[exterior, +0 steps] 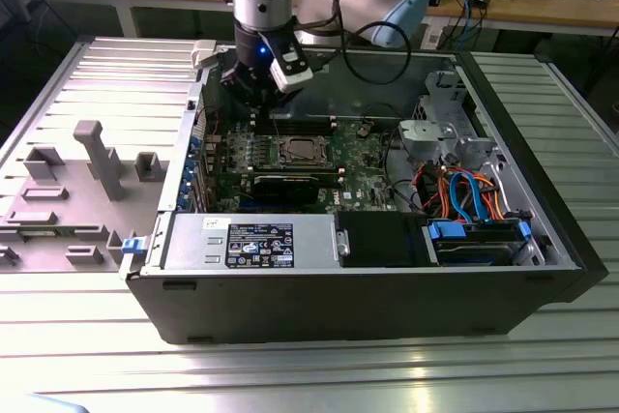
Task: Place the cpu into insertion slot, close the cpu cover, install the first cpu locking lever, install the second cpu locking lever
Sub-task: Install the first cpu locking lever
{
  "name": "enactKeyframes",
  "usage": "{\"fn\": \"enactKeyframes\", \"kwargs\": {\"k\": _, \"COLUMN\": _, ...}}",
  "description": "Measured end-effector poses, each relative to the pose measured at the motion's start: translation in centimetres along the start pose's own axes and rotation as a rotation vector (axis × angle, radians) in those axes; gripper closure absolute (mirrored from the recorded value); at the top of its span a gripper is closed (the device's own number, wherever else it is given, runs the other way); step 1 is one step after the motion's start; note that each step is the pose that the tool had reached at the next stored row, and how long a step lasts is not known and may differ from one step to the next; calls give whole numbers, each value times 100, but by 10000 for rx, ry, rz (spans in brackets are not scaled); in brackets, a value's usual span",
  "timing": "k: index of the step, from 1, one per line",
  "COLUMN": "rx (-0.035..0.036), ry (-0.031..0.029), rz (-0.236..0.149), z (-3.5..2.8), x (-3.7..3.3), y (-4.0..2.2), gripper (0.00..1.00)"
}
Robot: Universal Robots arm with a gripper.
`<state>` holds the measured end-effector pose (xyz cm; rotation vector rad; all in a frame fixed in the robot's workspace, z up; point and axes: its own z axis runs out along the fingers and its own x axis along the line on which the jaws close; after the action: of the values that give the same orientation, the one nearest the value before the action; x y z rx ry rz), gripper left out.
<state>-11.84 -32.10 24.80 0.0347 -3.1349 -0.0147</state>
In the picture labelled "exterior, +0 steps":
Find blue flat wire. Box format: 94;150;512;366
447;170;468;221
461;171;487;225

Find black RAM slot row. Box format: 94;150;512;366
251;114;338;137
251;163;345;178

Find CPU socket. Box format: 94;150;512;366
271;133;335;167

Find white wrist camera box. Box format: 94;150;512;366
268;38;314;94

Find black graphics card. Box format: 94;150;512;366
250;171;324;207

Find hard disk blue carrier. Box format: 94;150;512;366
424;219;534;268

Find black plastic shroud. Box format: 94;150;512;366
338;212;427;269

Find green motherboard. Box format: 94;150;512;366
200;112;415;216

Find blue cable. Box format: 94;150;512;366
461;0;478;46

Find black camera cable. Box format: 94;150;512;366
331;0;415;86

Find silver metal disk bay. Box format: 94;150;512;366
397;69;502;170

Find beige case latch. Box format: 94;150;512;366
190;39;220;72

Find black PC case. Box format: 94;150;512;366
118;37;609;346

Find orange wire bundle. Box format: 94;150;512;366
471;169;509;223
416;163;454;217

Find blue case latch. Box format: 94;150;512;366
121;236;147;256

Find grey parts rack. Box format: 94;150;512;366
0;119;171;275

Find silver power supply unit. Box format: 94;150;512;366
162;212;340;273

